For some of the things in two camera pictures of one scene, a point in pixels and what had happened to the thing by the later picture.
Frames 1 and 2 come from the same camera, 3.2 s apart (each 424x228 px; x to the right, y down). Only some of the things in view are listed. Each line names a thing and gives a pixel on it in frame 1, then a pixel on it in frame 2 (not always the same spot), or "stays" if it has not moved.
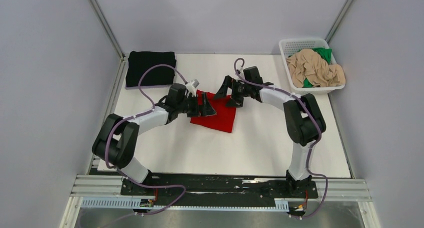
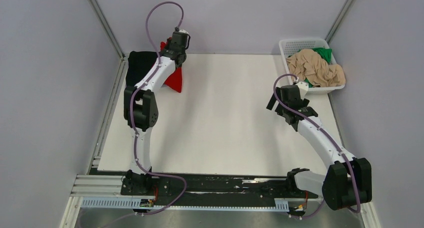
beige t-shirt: x=308 y=64 stays
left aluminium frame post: x=104 y=23 stays
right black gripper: x=236 y=102 -> x=272 y=103
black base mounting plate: x=221 y=186 stays
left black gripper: x=205 y=110 -> x=168 y=46
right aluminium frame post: x=341 y=15 stays
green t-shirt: x=326 y=53 stays
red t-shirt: x=224 y=118 -> x=175 y=80
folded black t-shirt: x=138 y=61 stays
